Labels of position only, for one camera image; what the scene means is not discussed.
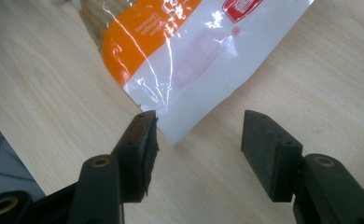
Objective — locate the orange and white plastic packet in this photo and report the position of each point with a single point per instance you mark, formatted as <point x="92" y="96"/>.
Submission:
<point x="183" y="59"/>

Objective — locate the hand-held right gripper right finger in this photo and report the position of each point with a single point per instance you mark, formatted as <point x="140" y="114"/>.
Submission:
<point x="282" y="161"/>

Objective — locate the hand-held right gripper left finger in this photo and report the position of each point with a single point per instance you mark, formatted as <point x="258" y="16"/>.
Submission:
<point x="130" y="165"/>

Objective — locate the grey cloth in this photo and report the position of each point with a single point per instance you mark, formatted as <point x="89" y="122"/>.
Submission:
<point x="2" y="168"/>

